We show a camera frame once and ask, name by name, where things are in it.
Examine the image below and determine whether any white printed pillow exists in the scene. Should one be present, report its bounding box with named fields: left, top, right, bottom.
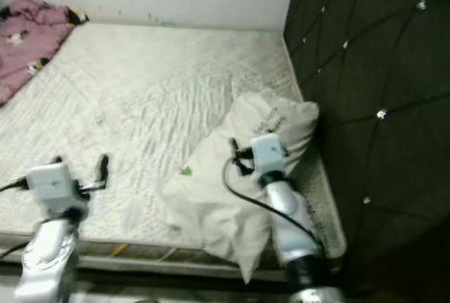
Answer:
left=158, top=89, right=321, bottom=284

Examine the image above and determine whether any white quilted mattress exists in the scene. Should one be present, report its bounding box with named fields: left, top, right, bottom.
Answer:
left=0, top=22, right=349, bottom=276

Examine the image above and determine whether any purple cartoon print blanket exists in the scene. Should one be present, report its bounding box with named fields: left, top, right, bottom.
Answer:
left=0, top=0, right=89, bottom=105

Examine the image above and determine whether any dark tufted headboard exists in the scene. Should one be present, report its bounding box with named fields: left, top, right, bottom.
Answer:
left=283, top=0, right=450, bottom=303

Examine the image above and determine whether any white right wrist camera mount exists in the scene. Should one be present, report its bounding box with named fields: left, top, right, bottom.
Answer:
left=250, top=133, right=288, bottom=172

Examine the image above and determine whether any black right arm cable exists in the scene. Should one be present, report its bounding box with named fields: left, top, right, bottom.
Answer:
left=221, top=159, right=324, bottom=247

